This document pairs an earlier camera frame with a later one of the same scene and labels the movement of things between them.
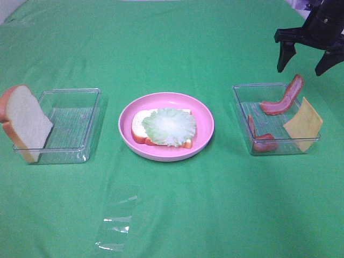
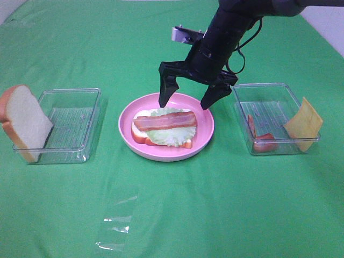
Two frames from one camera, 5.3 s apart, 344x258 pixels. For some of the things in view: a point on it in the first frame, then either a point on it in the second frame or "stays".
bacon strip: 270,108 to 163,121
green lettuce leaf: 170,127 stays
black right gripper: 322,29 to 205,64
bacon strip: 265,143 stays
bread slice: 139,134 stays
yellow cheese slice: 303,128 stays
